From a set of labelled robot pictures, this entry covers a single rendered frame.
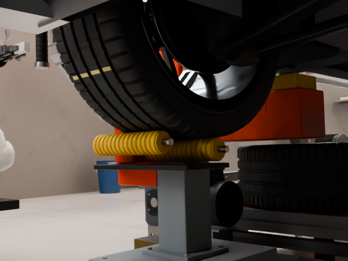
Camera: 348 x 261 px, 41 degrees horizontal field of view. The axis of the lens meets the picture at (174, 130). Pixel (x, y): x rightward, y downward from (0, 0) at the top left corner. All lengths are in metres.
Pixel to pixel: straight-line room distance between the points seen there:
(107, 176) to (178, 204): 4.68
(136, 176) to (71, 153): 4.75
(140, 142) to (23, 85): 4.66
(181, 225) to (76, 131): 4.96
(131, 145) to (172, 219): 0.21
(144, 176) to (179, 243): 0.20
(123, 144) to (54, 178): 4.74
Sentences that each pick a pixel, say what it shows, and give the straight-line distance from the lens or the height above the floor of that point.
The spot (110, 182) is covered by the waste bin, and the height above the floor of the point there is 0.14.
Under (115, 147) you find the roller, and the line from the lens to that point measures 1.21.
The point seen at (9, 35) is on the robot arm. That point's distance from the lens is 2.40.
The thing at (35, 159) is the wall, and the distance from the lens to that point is 5.76.
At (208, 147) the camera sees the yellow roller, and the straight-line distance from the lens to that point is 1.14.
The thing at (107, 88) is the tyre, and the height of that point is 0.63.
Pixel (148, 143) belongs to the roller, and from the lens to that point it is 1.11.
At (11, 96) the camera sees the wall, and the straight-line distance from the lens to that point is 5.66.
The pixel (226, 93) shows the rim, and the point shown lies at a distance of 1.29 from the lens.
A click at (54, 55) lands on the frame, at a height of 0.74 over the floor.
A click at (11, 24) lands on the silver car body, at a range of 0.97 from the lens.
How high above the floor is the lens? 0.49
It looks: 3 degrees up
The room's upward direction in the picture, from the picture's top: 2 degrees counter-clockwise
